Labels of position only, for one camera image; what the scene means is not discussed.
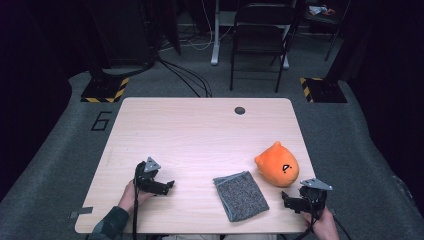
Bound right hand-held gripper cable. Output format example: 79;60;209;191
293;199;318;240

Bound hand-held gripper cable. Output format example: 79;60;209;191
131;162;140;240
293;199;318;240

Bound grey tape strip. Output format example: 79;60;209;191
69;206;94;219

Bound person's left hand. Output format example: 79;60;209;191
118;179;156;216

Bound black stand base hazard stripes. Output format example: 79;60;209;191
80;77;130;104
299;77;348;104

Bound left hand-held gripper cable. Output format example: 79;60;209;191
131;162;140;240

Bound person's right hand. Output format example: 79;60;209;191
304;206;341;240

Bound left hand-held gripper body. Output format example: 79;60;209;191
134;156;168;196

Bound black floor cables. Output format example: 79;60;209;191
156;56;213;98

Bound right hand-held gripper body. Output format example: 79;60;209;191
298;178;333;220

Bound dark chair with clutter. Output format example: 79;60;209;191
304;0;351;62

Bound black folding chair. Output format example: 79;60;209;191
229;3;298;94

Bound orange and white clutter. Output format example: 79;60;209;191
309;4;336;17

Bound orange plush toy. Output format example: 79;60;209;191
254;141;300;188

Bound black cabinet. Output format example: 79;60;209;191
88;0;158;68

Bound black cable at table edge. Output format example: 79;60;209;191
333;214;353;240

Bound white desk leg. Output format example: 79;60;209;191
210;0;222;66
281;24;290;70

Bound grey fuzzy pouch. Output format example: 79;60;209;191
212;170;270;223

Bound white cable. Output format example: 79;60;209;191
186;0;214;52

